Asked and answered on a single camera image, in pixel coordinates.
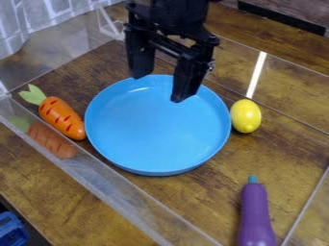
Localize white sheer curtain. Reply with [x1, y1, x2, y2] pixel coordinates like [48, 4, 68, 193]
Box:
[0, 0, 122, 60]

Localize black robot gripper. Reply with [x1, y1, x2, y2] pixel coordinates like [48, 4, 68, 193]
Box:
[124, 0, 219, 103]

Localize orange toy carrot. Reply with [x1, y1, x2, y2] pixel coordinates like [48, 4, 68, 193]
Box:
[17, 85, 85, 140]

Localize clear acrylic enclosure wall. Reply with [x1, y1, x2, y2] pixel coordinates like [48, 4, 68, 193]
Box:
[0, 5, 329, 246]

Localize yellow toy lemon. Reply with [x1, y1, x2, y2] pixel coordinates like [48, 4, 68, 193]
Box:
[229, 99, 262, 134]

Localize dark wooden ledge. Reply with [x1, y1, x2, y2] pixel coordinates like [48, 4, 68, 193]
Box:
[237, 0, 329, 37]

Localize purple toy eggplant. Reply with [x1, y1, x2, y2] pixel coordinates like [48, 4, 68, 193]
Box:
[237, 175, 278, 246]

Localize blue plastic object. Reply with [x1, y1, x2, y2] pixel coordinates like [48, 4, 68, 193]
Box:
[0, 211, 29, 246]

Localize blue round plate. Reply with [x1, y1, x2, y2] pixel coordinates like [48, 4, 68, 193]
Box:
[84, 75, 231, 176]

